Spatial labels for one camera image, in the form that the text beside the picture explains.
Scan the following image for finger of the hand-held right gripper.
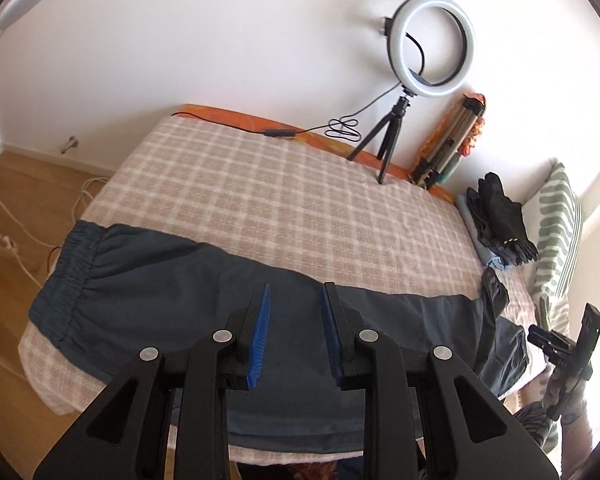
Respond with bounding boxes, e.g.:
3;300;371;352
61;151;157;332
544;339;575;363
527;324;558;348

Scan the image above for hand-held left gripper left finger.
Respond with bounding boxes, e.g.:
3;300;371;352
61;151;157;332
32;282;272;480

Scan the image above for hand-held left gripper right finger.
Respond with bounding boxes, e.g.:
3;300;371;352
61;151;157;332
320;281;561;480

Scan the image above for dark teal pants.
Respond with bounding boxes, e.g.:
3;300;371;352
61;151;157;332
28;221;531;456

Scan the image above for person's right forearm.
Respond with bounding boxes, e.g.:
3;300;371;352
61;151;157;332
562;422;600;480

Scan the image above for person's right hand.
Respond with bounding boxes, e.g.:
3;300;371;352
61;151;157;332
544;362;588;428

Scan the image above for person's striped trouser leg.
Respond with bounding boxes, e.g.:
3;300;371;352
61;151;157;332
514;400;553;457

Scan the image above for stack of folded clothes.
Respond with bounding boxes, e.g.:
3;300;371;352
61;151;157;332
455;187;538;272

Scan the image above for green striped pillow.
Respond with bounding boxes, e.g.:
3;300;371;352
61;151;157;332
522;160;586;311

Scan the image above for black gloves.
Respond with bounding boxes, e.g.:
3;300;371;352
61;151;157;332
477;172;539;262

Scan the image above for beige checked bed blanket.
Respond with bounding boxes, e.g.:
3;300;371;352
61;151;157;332
19;115;541;466

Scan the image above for red patterned cloth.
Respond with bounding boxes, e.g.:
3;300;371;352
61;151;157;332
285;462;336;480

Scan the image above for orange patterned cloth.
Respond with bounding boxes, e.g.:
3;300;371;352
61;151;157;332
419;92;487;161

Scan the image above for folded grey stand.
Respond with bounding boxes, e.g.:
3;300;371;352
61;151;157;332
411;100;483;190

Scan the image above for orange patterned bed sheet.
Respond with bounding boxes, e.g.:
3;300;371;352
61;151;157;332
172;104;456;201

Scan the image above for white floor lamp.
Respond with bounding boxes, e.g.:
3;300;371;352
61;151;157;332
0;0;56;181

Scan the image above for black ring light cable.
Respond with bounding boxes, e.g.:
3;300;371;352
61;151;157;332
172;32;431;148

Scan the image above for white floor cable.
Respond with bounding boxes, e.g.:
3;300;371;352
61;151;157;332
0;176;112;376

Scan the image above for white ring light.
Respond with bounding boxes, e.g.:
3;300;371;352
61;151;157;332
381;0;480;101

